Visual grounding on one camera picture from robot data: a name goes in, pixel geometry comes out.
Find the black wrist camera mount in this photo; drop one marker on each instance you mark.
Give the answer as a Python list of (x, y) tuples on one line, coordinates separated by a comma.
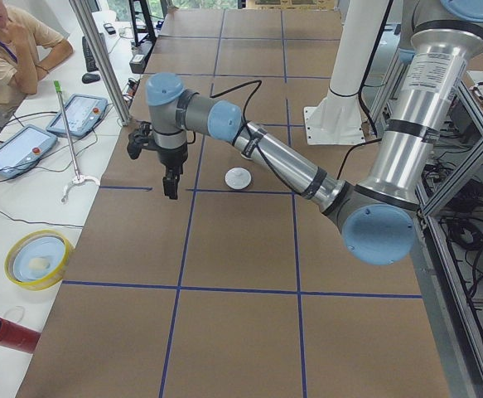
[(140, 139)]

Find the white camera pole with base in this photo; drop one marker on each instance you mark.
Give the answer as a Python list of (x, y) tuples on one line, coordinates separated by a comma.
[(337, 119)]

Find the black keyboard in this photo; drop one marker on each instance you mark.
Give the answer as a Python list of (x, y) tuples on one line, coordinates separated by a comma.
[(90, 62)]

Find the far teach pendant tablet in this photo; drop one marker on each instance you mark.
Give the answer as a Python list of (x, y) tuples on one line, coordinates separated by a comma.
[(83, 112)]

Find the teach pendant tablet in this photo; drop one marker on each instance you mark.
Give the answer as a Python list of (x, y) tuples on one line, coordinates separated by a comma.
[(23, 151), (83, 112)]

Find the yellow tape roll with plate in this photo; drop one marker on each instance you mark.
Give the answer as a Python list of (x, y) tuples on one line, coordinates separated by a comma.
[(38, 260)]

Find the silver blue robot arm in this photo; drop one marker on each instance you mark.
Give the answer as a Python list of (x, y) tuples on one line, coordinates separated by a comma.
[(373, 216)]

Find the aluminium frame post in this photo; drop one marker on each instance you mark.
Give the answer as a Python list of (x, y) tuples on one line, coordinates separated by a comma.
[(101, 56)]

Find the person in beige shirt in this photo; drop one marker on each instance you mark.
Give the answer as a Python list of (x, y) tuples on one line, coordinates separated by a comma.
[(29, 50)]

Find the brown paper table cover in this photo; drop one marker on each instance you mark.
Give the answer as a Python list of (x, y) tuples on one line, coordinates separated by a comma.
[(225, 293)]

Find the black computer mouse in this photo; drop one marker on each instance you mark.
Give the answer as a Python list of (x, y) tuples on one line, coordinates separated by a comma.
[(89, 78)]

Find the red cardboard tube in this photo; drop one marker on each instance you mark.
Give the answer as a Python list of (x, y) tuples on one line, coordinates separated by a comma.
[(17, 337)]

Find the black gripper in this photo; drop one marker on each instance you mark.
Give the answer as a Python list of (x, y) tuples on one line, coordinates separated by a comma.
[(172, 157)]

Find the near teach pendant tablet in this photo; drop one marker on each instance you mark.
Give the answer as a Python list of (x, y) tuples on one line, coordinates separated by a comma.
[(23, 151)]

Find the green handled reacher grabber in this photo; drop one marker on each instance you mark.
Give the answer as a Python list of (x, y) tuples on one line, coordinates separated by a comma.
[(79, 179)]

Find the white mug lid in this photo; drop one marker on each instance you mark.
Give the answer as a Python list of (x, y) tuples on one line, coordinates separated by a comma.
[(238, 178)]

